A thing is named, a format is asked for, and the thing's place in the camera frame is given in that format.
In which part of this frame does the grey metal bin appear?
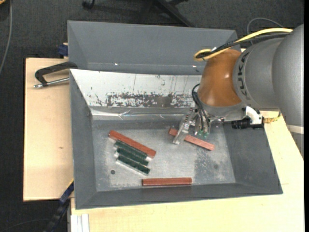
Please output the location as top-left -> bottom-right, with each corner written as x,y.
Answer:
67,20 -> 283,210

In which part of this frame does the dark green flat block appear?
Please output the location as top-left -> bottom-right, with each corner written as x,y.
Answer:
117,155 -> 151,174
113,140 -> 148,159
116,148 -> 150,166

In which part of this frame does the pale wood board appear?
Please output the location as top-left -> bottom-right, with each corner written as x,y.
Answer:
23,58 -> 74,202

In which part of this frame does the red-brown flat block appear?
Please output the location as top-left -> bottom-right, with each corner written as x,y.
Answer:
108,130 -> 157,157
168,128 -> 215,151
141,177 -> 193,187

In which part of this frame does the black cylinder on white bracket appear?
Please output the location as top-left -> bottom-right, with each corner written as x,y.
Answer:
231,106 -> 278,130

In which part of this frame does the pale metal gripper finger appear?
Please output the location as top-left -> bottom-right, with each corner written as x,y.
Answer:
180,125 -> 193,142
172,120 -> 187,145

